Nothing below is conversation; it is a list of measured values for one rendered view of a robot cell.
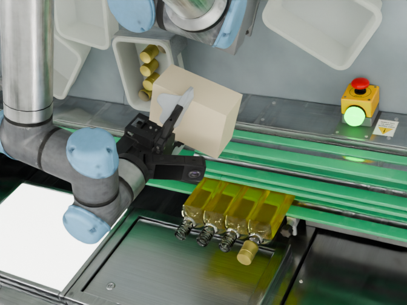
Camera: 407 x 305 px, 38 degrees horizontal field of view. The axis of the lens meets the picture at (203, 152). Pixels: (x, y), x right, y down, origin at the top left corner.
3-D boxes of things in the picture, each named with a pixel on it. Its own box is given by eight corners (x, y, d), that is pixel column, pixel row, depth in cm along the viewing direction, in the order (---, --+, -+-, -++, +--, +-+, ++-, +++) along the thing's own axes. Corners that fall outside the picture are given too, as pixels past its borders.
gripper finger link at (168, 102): (168, 72, 114) (145, 114, 112) (195, 84, 112) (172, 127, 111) (171, 78, 117) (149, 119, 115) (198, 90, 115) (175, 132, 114)
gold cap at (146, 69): (146, 57, 162) (137, 65, 159) (157, 57, 160) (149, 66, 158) (149, 68, 164) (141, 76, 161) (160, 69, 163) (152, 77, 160)
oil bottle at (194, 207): (218, 173, 161) (180, 228, 147) (215, 157, 158) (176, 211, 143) (237, 177, 158) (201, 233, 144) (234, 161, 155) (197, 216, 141)
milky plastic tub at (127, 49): (145, 92, 173) (129, 109, 167) (126, 21, 160) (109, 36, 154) (198, 100, 165) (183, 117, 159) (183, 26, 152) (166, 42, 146)
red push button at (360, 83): (349, 97, 136) (349, 84, 134) (354, 88, 138) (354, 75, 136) (366, 98, 134) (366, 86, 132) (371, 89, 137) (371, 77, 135)
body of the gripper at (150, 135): (141, 109, 114) (105, 146, 106) (180, 127, 112) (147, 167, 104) (138, 137, 119) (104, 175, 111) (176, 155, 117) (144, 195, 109)
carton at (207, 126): (171, 63, 121) (152, 83, 116) (242, 94, 118) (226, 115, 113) (165, 108, 130) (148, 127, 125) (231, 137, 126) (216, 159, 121)
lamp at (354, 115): (346, 120, 138) (342, 127, 136) (346, 103, 135) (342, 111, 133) (366, 122, 136) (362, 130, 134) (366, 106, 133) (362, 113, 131)
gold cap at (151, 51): (146, 43, 159) (137, 51, 156) (157, 43, 157) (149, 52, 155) (149, 55, 161) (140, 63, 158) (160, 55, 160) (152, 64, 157)
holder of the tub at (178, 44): (150, 107, 176) (136, 121, 171) (128, 21, 160) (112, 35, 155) (201, 114, 169) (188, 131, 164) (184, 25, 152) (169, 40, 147)
